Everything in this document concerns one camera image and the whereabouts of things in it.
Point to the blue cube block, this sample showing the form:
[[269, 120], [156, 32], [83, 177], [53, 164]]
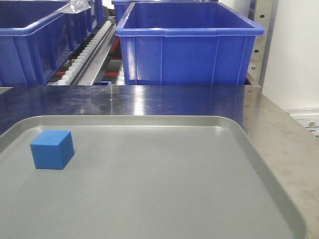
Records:
[[52, 149]]

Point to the grey plastic tray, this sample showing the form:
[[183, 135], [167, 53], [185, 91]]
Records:
[[143, 177]]

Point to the blue bin right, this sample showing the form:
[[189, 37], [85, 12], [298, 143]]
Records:
[[185, 43]]

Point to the blue bin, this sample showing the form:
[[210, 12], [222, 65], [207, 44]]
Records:
[[120, 7], [35, 41], [185, 43]]

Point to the blue bin rear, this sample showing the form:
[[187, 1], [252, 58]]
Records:
[[120, 7]]

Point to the clear plastic bag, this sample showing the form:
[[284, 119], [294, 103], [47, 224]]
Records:
[[74, 6]]

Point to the blue bin left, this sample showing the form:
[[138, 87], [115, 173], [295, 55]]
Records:
[[35, 41]]

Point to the white roller conveyor rail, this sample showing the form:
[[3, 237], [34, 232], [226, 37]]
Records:
[[84, 70]]

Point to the perforated steel shelf post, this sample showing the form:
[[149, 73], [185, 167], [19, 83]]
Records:
[[262, 12]]

